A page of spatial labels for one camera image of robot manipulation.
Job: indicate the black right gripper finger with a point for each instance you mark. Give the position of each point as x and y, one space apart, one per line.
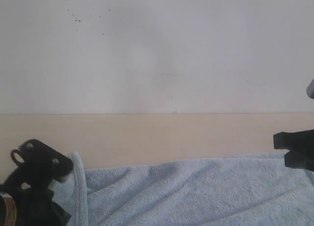
296 140
295 160

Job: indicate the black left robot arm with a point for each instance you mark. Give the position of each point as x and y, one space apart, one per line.
25 196

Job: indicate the light blue terry towel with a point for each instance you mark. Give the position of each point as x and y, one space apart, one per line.
251 190

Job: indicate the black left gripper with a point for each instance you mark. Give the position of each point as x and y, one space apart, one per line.
25 196

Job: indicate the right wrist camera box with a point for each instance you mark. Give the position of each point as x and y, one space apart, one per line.
310 90

